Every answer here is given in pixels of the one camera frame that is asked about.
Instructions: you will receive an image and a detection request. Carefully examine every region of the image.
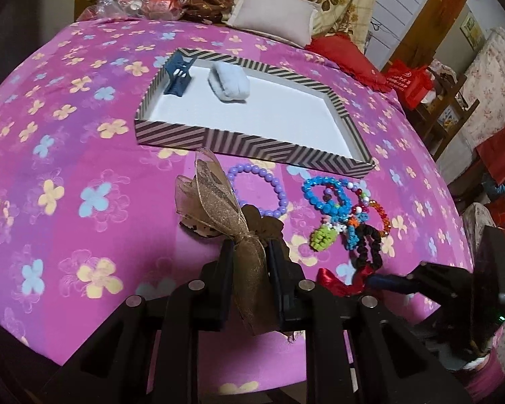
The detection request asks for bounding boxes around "red shopping bag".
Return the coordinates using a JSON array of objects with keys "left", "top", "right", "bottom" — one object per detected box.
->
[{"left": 382, "top": 59, "right": 433, "bottom": 110}]

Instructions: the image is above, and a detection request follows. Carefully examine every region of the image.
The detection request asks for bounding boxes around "red paper bag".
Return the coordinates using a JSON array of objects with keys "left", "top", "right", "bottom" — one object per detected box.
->
[{"left": 475, "top": 125, "right": 505, "bottom": 187}]

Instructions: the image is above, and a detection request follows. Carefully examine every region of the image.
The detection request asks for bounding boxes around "black scrunchie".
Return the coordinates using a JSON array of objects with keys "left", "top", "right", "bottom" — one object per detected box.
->
[{"left": 350, "top": 222, "right": 389, "bottom": 271}]

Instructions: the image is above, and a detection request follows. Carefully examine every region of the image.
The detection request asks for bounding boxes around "white fluffy scrunchie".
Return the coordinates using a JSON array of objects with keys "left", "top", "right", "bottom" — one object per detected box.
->
[{"left": 207, "top": 63, "right": 252, "bottom": 103}]

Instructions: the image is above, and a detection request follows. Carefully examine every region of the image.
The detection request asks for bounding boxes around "brown ribbon hair bow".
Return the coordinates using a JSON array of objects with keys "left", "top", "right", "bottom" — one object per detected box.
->
[{"left": 175, "top": 148, "right": 286, "bottom": 336}]

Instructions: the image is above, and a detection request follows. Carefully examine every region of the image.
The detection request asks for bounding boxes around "blue hair claw clip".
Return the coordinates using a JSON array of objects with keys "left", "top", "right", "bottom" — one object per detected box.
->
[{"left": 163, "top": 54, "right": 194, "bottom": 96}]

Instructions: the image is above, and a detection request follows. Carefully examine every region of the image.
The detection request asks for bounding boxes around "floral mattress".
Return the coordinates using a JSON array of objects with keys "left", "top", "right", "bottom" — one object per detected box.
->
[{"left": 440, "top": 27, "right": 505, "bottom": 177}]

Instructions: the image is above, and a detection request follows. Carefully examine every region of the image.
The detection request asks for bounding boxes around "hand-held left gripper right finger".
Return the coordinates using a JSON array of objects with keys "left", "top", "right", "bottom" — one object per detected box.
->
[{"left": 265, "top": 239, "right": 473, "bottom": 404}]

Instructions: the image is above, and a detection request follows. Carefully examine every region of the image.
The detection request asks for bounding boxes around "wooden chair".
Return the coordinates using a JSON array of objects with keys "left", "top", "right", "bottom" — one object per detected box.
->
[{"left": 416, "top": 65, "right": 481, "bottom": 158}]

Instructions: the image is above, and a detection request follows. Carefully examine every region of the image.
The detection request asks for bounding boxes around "red ruffled cushion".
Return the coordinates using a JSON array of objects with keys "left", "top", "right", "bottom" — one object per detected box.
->
[{"left": 306, "top": 33, "right": 393, "bottom": 92}]

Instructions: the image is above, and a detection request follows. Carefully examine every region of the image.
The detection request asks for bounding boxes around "striped jewelry box tray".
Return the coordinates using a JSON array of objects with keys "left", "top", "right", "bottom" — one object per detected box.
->
[{"left": 135, "top": 48, "right": 376, "bottom": 178}]

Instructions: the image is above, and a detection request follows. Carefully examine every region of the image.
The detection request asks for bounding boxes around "framed wall picture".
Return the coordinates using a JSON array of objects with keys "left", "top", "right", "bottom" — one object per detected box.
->
[{"left": 460, "top": 12, "right": 487, "bottom": 50}]

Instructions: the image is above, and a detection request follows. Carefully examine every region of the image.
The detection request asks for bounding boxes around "blue bead bracelet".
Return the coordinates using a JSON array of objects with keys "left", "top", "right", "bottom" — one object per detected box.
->
[{"left": 301, "top": 175, "right": 351, "bottom": 225}]

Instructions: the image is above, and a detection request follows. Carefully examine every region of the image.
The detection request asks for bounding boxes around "small beige pillow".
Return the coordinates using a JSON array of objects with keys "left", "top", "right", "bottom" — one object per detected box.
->
[{"left": 226, "top": 0, "right": 322, "bottom": 48}]

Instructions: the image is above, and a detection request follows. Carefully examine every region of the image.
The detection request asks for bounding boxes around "light blue green flower bracelet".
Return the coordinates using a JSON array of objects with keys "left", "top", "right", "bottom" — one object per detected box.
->
[{"left": 310, "top": 212, "right": 360, "bottom": 254}]

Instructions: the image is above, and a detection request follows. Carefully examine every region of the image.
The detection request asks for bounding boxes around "red satin hair bow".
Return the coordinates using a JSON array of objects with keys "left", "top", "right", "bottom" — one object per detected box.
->
[{"left": 317, "top": 266, "right": 376, "bottom": 299}]

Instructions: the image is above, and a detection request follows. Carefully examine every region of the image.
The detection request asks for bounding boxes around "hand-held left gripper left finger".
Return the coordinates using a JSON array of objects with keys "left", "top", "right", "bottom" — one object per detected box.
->
[{"left": 40, "top": 239, "right": 236, "bottom": 404}]

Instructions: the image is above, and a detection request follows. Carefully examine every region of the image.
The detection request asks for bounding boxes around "multicolour round bead bracelet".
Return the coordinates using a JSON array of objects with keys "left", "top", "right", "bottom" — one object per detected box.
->
[{"left": 326, "top": 178, "right": 372, "bottom": 216}]

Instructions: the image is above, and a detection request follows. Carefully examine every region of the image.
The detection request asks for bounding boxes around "rainbow translucent bead bracelet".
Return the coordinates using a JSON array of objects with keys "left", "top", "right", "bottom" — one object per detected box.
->
[{"left": 364, "top": 200, "right": 395, "bottom": 238}]

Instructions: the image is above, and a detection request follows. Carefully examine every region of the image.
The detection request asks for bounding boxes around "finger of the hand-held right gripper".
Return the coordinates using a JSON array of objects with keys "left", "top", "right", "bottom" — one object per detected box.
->
[
  {"left": 364, "top": 275, "right": 418, "bottom": 295},
  {"left": 406, "top": 262, "right": 452, "bottom": 292}
]

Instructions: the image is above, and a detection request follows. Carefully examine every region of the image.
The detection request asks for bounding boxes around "purple bead bracelet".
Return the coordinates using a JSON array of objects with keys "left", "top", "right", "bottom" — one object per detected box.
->
[{"left": 227, "top": 163, "right": 288, "bottom": 220}]

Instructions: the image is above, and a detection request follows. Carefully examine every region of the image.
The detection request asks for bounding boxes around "pink floral bed sheet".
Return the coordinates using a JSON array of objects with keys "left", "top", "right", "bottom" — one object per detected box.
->
[{"left": 0, "top": 18, "right": 474, "bottom": 396}]

